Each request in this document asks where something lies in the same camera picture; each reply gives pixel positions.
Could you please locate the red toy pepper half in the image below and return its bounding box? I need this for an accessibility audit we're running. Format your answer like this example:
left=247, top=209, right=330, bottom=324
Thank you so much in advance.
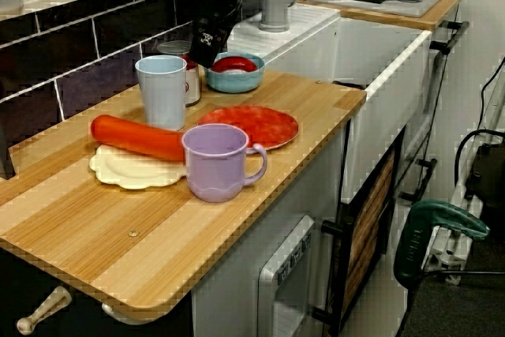
left=211, top=55, right=259, bottom=75

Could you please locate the toy tomato can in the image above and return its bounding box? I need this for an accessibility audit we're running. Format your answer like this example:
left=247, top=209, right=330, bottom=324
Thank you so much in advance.
left=157, top=39, right=203, bottom=109

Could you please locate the light blue plastic bowl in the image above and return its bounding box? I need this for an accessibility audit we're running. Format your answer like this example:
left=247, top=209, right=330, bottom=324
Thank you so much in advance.
left=204, top=51, right=267, bottom=94

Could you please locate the pale blue plastic cup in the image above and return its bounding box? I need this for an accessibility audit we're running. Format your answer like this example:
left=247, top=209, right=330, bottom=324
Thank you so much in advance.
left=134, top=54, right=189, bottom=132

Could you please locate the red plastic plate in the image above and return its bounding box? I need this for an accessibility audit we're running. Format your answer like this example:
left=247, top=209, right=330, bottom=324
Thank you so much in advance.
left=197, top=104, right=300, bottom=152

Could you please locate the orange toy sausage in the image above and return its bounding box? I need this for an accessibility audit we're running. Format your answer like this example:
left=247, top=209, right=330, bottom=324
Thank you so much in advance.
left=90, top=114, right=187, bottom=163

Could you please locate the purple plastic mug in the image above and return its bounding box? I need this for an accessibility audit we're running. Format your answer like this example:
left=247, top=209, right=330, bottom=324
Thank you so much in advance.
left=181, top=123, right=269, bottom=204

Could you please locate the red hot dog toy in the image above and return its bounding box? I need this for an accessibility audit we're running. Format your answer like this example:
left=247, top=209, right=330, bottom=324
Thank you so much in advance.
left=88, top=144, right=189, bottom=191

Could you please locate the white toy sink unit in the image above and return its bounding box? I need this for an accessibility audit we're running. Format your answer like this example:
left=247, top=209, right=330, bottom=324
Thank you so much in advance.
left=226, top=3, right=434, bottom=206

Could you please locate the black framed oven door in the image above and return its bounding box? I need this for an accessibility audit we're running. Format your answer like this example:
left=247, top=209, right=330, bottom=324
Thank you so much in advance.
left=320, top=127, right=407, bottom=330

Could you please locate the grey toy dispenser panel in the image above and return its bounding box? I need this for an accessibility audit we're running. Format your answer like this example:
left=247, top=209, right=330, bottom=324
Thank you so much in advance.
left=257, top=214, right=317, bottom=337

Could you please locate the black power box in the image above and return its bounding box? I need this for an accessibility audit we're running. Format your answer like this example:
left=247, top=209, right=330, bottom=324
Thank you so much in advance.
left=465, top=142, right=505, bottom=219

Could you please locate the white cabinet knob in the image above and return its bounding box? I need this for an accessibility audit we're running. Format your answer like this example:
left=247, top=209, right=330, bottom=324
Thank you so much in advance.
left=15, top=285, right=73, bottom=335

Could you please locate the long black bar handle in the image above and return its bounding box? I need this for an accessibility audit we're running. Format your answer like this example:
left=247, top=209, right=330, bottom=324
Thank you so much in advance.
left=428, top=20, right=470, bottom=55

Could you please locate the short black bar handle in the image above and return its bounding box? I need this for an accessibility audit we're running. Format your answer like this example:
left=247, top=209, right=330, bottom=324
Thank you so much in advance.
left=400, top=158, right=439, bottom=202

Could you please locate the thick black cable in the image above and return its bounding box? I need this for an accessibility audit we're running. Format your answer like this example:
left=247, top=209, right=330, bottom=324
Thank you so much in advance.
left=453, top=129, right=505, bottom=196

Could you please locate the thin black cable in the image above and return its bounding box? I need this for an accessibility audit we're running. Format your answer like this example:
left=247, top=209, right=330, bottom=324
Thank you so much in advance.
left=478, top=64, right=505, bottom=129

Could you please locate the aluminium frame rail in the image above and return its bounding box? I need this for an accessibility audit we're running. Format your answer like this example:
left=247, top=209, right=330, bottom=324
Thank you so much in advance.
left=417, top=76, right=505, bottom=286

